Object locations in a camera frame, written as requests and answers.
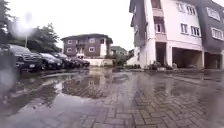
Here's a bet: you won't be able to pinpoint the large puddle of water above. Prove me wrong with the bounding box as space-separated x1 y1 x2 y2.
0 68 134 116

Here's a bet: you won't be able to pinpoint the white low wall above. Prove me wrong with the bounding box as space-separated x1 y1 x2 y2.
83 58 114 67

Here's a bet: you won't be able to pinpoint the white and grey building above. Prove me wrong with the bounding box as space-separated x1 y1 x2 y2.
126 0 224 71

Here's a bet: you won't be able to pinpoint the dark green trees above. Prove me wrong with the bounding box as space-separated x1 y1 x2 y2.
0 0 62 54

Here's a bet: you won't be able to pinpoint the dark car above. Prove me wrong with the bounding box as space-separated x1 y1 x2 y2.
70 56 91 69

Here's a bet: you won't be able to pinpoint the building with green roof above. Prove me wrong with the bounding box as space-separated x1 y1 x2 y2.
110 45 129 57

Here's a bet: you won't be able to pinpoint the brown and white building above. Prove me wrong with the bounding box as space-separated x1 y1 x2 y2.
60 33 114 60

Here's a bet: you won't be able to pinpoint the pole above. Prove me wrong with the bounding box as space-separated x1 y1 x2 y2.
24 33 29 49

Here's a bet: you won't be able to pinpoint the green bush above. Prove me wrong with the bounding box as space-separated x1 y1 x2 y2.
105 53 130 68

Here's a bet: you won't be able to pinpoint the black car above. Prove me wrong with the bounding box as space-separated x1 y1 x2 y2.
38 52 63 71
0 44 44 73
50 52 76 70

